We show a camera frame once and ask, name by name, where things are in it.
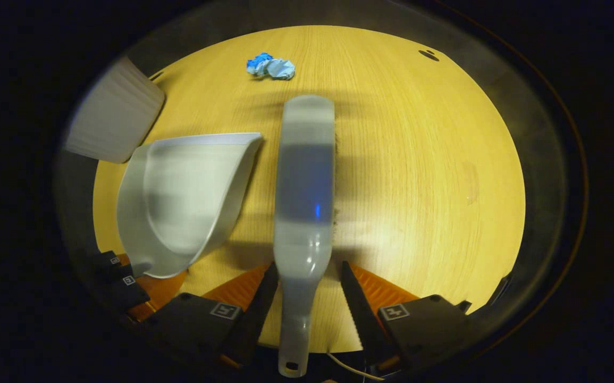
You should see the light blue paper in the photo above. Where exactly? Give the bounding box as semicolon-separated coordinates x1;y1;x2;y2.
264;57;296;81

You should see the white cable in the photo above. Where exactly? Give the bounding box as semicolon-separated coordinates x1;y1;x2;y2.
327;351;387;381

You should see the white plastic dustpan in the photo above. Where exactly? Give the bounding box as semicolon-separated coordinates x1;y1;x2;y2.
117;132;264;279

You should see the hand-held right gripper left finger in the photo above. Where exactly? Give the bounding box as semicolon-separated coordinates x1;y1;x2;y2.
145;262;279;368

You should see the grey ribbed garbage bin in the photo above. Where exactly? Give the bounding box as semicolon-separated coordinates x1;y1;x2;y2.
65;56;166;164

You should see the small white broom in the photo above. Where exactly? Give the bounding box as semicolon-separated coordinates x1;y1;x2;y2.
274;95;337;378

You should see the dark blue paper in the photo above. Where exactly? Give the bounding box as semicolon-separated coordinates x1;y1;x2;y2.
247;52;274;76

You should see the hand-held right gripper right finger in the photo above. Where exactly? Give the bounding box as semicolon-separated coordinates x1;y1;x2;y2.
340;261;472;373

